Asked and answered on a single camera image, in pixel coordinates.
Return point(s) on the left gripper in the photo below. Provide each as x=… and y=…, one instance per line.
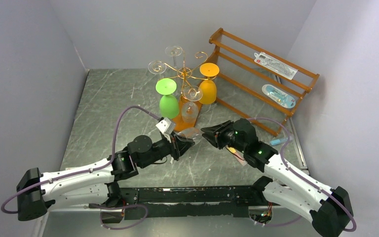
x=178, y=147

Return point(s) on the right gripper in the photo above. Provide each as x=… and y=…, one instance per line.
x=221, y=138

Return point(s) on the clear wine glass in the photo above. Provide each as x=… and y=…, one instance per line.
x=156, y=67
x=174, y=51
x=190, y=109
x=190, y=134

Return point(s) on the green plastic wine glass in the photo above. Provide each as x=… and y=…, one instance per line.
x=168, y=104

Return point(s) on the orange plastic wine glass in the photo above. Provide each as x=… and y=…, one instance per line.
x=208, y=87

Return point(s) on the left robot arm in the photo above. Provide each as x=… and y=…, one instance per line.
x=96, y=183

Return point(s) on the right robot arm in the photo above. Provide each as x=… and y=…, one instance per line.
x=328, y=210

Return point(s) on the gold wine glass rack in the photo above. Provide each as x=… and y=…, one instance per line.
x=179, y=100

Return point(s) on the wooden shelf rack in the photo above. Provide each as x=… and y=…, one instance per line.
x=240, y=80

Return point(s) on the yellow pink highlighter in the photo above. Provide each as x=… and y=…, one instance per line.
x=237, y=155

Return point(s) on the blue marker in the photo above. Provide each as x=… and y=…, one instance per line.
x=279, y=141

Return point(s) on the blue blister pack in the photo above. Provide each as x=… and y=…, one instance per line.
x=280, y=97

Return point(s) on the white packaged item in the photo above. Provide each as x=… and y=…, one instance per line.
x=275, y=65

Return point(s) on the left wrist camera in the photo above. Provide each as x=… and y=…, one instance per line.
x=165, y=126

